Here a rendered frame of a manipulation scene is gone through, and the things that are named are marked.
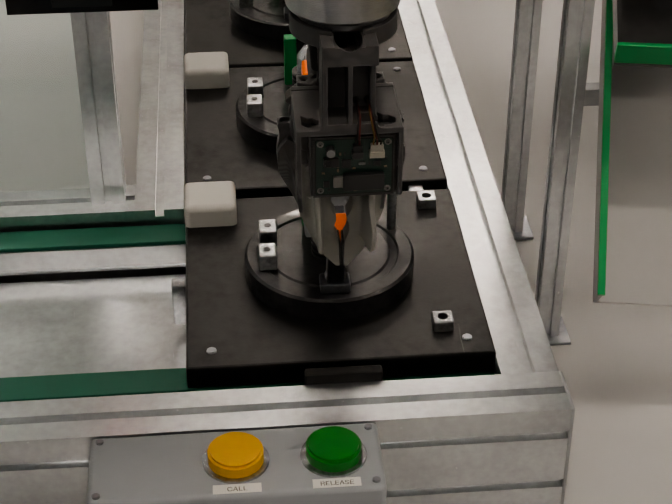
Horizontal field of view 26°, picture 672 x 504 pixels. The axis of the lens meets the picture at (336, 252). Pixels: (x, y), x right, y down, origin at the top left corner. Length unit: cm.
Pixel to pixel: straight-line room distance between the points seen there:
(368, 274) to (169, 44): 52
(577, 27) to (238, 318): 35
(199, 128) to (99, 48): 20
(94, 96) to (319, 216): 33
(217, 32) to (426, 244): 46
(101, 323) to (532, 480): 39
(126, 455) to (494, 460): 28
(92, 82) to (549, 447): 50
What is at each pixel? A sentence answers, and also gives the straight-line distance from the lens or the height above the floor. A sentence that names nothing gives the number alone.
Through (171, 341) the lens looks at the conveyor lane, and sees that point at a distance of 124.
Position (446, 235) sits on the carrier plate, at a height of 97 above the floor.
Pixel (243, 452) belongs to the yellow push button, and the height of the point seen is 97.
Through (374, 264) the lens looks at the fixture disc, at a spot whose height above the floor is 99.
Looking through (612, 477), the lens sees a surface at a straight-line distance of 120.
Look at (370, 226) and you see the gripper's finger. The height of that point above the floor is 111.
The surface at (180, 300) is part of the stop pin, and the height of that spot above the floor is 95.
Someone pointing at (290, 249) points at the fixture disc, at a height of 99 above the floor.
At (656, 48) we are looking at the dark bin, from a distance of 107.
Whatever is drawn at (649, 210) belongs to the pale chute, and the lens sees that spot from 118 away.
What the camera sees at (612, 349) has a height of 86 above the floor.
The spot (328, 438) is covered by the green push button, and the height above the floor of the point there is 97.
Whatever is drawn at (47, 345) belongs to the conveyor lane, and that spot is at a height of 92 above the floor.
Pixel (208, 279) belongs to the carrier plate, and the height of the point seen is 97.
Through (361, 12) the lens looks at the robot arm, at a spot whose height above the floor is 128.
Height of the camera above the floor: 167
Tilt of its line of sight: 35 degrees down
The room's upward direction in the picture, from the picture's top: straight up
